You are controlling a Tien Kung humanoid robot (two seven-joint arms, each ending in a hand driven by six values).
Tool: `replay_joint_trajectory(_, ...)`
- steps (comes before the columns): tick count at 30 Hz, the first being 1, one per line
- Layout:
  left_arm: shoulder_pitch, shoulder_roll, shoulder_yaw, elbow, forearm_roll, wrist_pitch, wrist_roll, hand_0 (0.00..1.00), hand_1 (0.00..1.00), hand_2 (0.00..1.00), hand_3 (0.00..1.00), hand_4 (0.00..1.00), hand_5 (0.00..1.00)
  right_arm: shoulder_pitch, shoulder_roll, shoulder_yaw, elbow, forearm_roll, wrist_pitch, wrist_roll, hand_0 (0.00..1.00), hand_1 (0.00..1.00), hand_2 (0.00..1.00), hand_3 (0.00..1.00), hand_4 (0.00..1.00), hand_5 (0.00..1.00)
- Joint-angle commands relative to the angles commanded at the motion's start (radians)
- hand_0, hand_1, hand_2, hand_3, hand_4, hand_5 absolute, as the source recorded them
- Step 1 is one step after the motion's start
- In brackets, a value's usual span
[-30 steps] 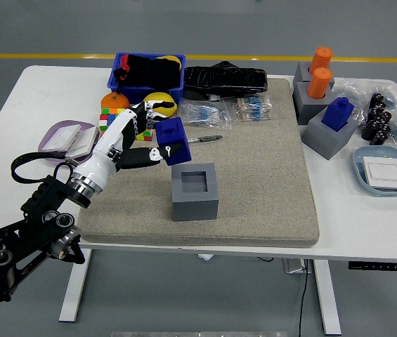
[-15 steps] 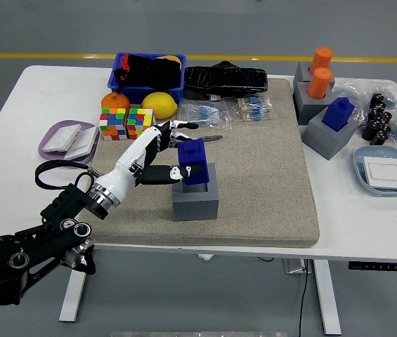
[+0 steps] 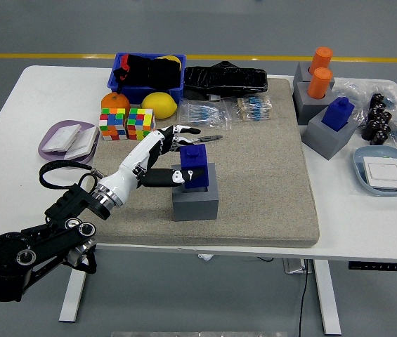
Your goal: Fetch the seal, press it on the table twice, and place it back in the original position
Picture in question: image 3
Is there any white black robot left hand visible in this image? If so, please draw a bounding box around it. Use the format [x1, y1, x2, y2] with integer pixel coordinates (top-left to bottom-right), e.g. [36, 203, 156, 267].
[96, 124, 206, 204]

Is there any blue square seal stamp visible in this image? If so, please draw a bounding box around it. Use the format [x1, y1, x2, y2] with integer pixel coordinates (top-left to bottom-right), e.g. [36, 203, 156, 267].
[320, 97, 355, 133]
[179, 143, 209, 191]

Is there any grey seal holder block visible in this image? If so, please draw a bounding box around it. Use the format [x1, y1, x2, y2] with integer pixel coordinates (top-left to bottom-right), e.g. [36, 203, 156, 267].
[301, 105, 359, 161]
[292, 81, 334, 126]
[171, 162, 219, 222]
[293, 61, 336, 88]

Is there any orange cylinder seal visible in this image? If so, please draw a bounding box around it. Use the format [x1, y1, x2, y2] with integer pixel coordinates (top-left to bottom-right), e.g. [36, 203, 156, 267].
[309, 46, 334, 75]
[306, 67, 334, 100]

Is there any colourful puzzle cube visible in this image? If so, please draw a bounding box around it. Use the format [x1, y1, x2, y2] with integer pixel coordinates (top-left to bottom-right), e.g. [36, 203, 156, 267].
[98, 107, 128, 142]
[126, 107, 157, 142]

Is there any orange fruit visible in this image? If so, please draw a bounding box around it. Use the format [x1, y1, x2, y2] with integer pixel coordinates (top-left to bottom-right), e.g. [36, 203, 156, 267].
[100, 92, 131, 115]

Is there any yellow lemon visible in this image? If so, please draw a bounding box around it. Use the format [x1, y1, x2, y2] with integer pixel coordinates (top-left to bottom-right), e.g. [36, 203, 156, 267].
[141, 91, 178, 120]

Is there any blue plastic bin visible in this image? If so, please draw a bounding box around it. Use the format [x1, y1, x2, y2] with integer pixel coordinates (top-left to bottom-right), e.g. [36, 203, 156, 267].
[107, 52, 188, 105]

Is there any purple dish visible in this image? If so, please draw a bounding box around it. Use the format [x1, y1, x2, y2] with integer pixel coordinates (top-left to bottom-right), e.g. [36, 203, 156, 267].
[37, 119, 100, 170]

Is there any clear bag of blue resistors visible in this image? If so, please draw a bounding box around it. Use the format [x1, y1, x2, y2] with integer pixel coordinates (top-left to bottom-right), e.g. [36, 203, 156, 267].
[176, 100, 234, 131]

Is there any yellow curved object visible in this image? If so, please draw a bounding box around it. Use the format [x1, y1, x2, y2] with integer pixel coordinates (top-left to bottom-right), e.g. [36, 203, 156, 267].
[156, 55, 182, 66]

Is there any grey-brown fabric mat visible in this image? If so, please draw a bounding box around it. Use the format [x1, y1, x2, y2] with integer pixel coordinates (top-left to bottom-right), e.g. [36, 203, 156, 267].
[77, 77, 321, 249]

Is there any clear bag of taped resistors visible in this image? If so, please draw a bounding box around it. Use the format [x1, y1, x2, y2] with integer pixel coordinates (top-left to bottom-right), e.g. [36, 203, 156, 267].
[231, 95, 276, 123]

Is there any white table leg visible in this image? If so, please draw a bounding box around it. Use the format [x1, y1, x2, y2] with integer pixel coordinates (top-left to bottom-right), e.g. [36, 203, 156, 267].
[312, 259, 342, 336]
[58, 248, 93, 323]

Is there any silver box under table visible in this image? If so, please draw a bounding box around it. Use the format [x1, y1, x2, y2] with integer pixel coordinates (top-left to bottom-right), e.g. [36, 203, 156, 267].
[282, 258, 313, 275]

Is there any blue-grey dish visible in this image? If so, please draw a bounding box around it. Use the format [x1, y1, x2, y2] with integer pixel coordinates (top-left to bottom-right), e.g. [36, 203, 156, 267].
[352, 145, 397, 197]

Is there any black table control panel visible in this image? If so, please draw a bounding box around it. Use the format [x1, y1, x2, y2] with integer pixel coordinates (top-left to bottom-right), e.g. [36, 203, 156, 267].
[347, 260, 397, 272]

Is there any white wall switch panel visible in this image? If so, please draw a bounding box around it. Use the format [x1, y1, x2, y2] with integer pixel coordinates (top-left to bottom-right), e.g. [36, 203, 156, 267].
[41, 124, 82, 154]
[362, 156, 397, 192]
[63, 126, 100, 161]

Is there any black cloth with red strap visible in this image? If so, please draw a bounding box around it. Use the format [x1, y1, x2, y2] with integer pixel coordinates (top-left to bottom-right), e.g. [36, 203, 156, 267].
[112, 53, 182, 88]

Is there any black power cable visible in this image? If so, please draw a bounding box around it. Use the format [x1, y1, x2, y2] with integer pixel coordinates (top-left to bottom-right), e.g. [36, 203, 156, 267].
[298, 259, 310, 337]

